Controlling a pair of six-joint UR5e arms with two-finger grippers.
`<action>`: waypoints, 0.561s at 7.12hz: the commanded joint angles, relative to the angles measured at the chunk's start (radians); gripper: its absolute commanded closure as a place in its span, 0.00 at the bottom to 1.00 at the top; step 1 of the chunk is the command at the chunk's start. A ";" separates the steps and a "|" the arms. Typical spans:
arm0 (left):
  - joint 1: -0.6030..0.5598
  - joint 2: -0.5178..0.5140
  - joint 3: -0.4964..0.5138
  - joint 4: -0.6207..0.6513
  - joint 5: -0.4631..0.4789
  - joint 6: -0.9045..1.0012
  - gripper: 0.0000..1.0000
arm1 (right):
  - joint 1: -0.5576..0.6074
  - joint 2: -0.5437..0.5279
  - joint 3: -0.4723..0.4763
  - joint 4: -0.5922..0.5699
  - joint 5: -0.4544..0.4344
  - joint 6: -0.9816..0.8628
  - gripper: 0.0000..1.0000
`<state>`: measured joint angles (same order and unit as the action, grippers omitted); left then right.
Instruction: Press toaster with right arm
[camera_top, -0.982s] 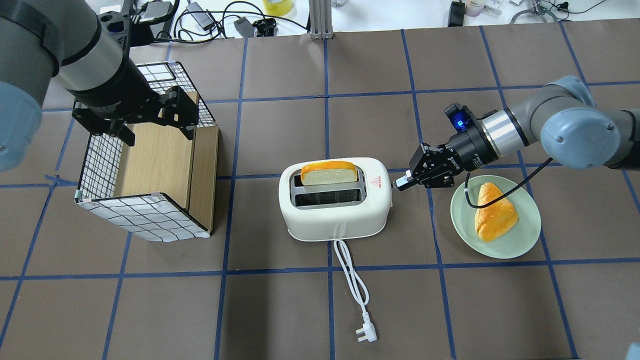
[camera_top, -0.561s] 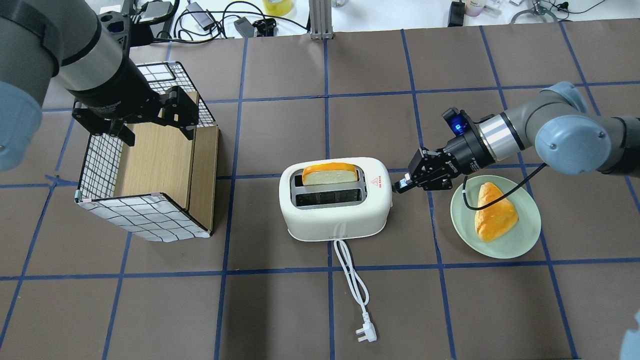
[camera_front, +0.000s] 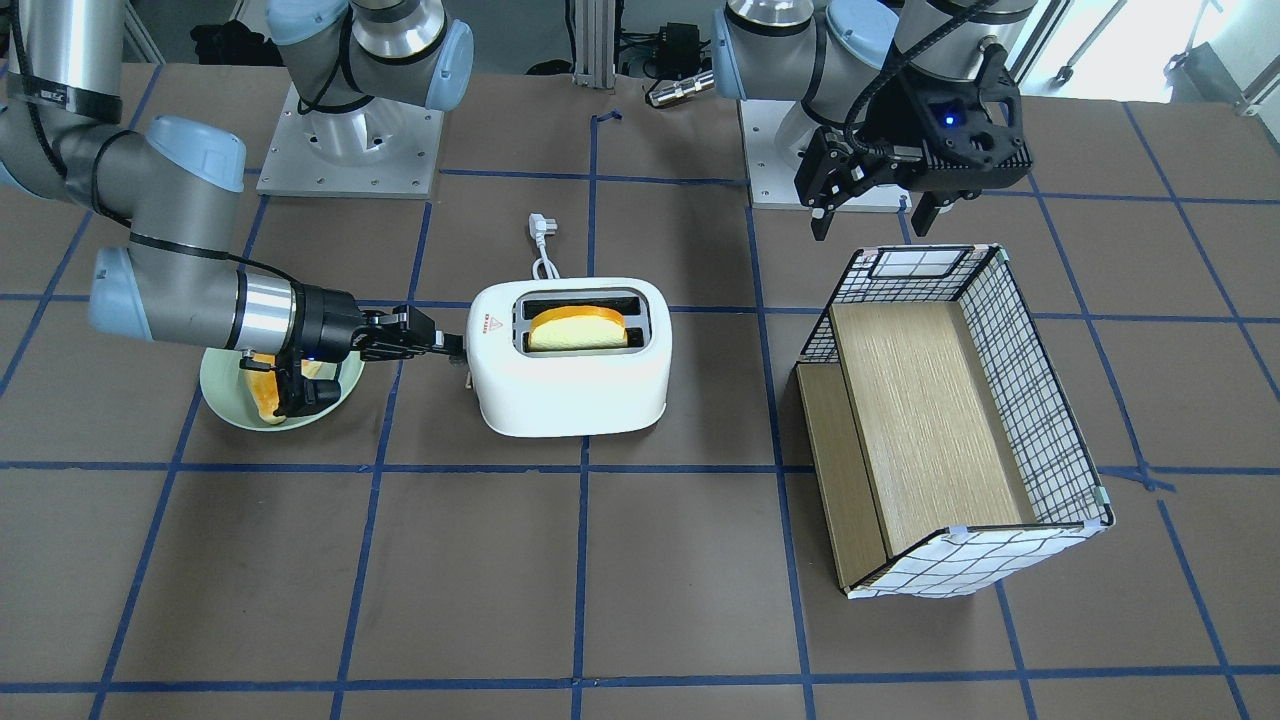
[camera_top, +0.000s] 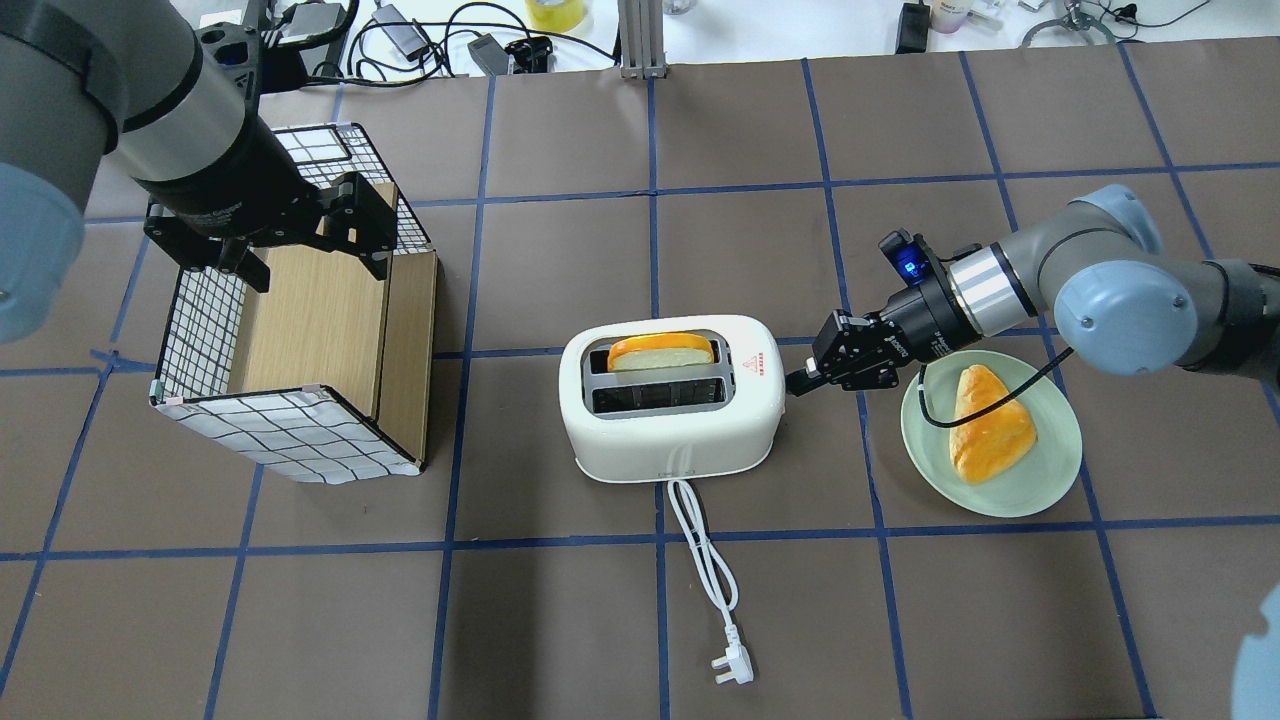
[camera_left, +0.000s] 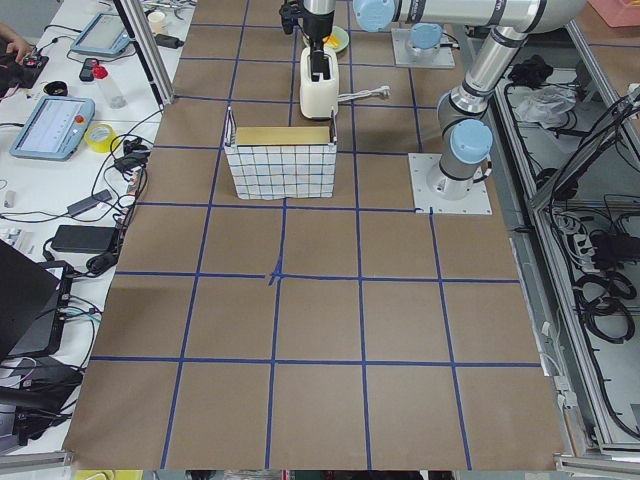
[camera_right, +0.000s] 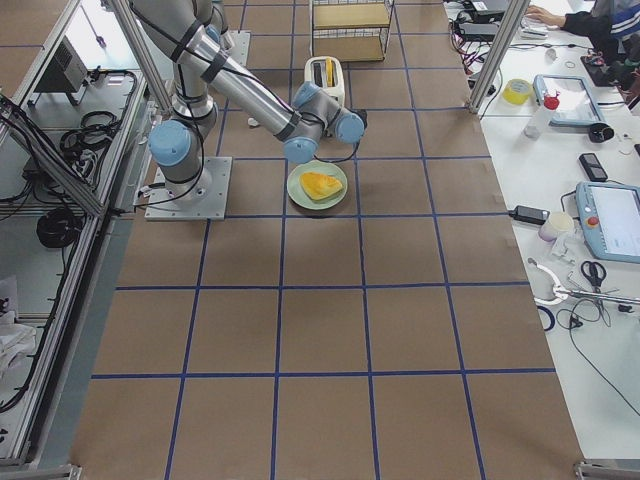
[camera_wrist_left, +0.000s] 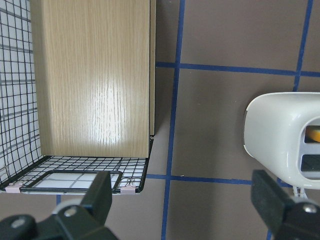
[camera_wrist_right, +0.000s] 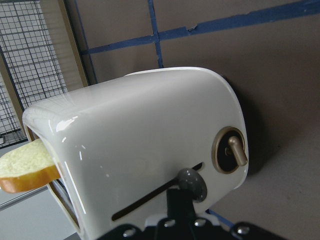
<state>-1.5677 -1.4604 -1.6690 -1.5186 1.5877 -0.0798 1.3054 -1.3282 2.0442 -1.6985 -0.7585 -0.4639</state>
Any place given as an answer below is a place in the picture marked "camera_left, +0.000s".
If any person hand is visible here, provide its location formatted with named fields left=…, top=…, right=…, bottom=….
left=0, top=22, right=33, bottom=63

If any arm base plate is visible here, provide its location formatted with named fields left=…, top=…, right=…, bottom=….
left=391, top=23, right=459, bottom=69
left=408, top=153, right=492, bottom=215

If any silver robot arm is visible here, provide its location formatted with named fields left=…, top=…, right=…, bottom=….
left=407, top=23, right=458, bottom=59
left=352, top=0, right=585, bottom=201

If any white toaster power cord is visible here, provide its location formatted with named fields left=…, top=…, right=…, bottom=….
left=337, top=85, right=392, bottom=105

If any grid pattern storage basket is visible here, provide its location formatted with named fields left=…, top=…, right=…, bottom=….
left=224, top=108, right=338, bottom=200

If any light green plate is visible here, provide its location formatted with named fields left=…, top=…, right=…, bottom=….
left=323, top=26, right=349, bottom=54

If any yellow tape roll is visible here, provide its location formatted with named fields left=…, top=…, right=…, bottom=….
left=83, top=123, right=116, bottom=153

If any blue teach pendant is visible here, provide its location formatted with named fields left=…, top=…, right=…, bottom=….
left=9, top=96, right=95, bottom=161
left=70, top=13, right=130, bottom=58

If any aluminium frame post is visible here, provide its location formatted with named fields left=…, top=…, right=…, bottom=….
left=114, top=0, right=174, bottom=108

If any clear bottle red cap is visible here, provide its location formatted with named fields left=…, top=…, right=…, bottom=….
left=92, top=63, right=127, bottom=109

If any white two-slot toaster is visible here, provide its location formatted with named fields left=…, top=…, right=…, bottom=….
left=300, top=47, right=339, bottom=120

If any black power adapter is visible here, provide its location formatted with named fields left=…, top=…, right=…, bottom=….
left=51, top=225, right=118, bottom=254

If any black phone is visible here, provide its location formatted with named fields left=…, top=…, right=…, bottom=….
left=79, top=57, right=99, bottom=83

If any triangular golden pastry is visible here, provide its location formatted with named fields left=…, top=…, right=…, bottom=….
left=323, top=34, right=340, bottom=50

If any black small bowl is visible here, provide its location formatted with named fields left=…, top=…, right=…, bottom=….
left=43, top=81, right=68, bottom=97

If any blue teach pendant near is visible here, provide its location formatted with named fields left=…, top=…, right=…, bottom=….
left=9, top=96, right=95, bottom=161

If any black laptop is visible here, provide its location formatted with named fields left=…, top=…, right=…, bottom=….
left=1, top=242, right=72, bottom=360

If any blue teach pendant far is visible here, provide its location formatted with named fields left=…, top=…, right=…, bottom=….
left=70, top=13, right=130, bottom=58

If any paper cup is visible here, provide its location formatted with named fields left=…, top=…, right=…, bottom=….
left=147, top=11, right=167, bottom=35

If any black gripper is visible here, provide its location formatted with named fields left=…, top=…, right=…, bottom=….
left=302, top=10, right=333, bottom=49

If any crumpled white cloth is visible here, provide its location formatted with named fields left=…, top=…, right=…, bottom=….
left=514, top=86, right=577, bottom=129

